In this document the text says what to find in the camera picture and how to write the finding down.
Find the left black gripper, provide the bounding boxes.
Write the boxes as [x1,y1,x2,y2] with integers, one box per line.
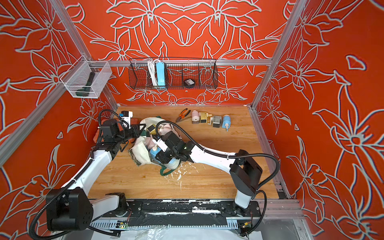
[114,123,146,145]

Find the cream tote bag green handles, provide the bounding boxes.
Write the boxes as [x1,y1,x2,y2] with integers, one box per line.
[129,117,174,176]

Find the yellow pencil sharpener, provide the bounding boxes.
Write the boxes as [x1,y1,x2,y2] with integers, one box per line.
[199,112,213,125]

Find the grey clear pencil sharpener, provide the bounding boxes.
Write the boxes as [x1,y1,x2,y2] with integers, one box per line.
[210,115,222,128]

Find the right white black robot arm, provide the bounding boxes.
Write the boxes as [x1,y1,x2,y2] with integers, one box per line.
[153,132,263,209]

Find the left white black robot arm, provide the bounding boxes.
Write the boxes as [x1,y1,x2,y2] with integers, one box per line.
[46,119,146,232]

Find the pink square pencil sharpener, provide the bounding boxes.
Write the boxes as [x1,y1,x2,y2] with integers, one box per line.
[158,124,179,136]

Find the orange plastic tool case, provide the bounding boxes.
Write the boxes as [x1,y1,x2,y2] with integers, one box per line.
[93,118,139,144]

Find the light blue box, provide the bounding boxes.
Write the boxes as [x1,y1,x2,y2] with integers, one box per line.
[156,62,166,88]

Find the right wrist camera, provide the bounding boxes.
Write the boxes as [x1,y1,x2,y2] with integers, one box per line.
[157,139,169,152]

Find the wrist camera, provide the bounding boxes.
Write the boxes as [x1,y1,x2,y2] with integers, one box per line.
[119,111,133,128]
[157,139,169,152]

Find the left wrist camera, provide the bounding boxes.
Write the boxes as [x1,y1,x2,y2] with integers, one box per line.
[119,111,133,128]

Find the orange handled pliers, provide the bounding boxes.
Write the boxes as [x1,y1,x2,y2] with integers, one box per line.
[176,108,191,123]

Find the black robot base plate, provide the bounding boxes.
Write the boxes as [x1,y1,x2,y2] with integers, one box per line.
[101,198,262,228]

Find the clear acrylic wall bin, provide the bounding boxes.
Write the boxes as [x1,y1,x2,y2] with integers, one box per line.
[60,56,112,99]

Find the white coiled cable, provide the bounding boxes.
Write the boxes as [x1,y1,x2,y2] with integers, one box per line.
[147,59,158,87]

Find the black wire wall basket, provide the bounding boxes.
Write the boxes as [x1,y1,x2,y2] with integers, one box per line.
[128,57,219,90]

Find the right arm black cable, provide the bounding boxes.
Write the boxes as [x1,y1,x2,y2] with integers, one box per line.
[154,120,281,235]

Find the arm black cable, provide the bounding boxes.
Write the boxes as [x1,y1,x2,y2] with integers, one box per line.
[154,120,281,235]
[28,108,130,240]

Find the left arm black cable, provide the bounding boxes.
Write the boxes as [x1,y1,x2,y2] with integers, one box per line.
[28,108,130,240]

